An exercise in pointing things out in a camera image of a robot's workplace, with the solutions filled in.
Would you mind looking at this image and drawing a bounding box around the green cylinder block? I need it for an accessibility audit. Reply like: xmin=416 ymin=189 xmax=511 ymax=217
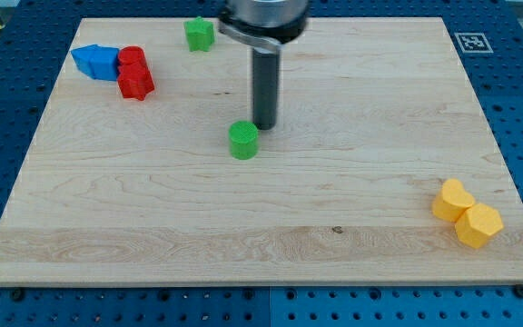
xmin=228 ymin=121 xmax=259 ymax=160

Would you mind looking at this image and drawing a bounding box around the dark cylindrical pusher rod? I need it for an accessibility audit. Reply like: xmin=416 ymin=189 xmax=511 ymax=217
xmin=252 ymin=48 xmax=281 ymax=130

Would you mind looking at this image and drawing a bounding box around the wooden board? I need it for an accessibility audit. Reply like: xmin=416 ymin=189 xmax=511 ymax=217
xmin=0 ymin=17 xmax=523 ymax=287

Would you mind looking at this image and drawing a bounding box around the green star block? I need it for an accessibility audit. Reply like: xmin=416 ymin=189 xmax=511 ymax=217
xmin=183 ymin=16 xmax=215 ymax=52

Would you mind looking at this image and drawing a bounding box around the red star block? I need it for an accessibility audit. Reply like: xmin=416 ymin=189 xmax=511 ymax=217
xmin=117 ymin=63 xmax=155 ymax=101

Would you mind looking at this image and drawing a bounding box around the red cylinder block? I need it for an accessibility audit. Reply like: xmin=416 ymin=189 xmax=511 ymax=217
xmin=117 ymin=45 xmax=148 ymax=68

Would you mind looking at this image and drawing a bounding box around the blue cube block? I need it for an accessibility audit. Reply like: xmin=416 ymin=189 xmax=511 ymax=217
xmin=89 ymin=46 xmax=119 ymax=81

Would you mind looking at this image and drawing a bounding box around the yellow heart block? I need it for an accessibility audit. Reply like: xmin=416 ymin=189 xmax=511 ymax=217
xmin=431 ymin=178 xmax=476 ymax=223

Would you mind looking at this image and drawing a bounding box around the blue triangular block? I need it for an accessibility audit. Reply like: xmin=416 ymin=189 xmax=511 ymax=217
xmin=70 ymin=45 xmax=98 ymax=79

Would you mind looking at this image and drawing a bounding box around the yellow hexagon block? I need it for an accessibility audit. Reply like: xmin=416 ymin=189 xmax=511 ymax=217
xmin=455 ymin=203 xmax=504 ymax=249

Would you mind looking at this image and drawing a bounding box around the white fiducial marker tag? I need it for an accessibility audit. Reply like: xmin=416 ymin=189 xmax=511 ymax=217
xmin=454 ymin=32 xmax=493 ymax=54

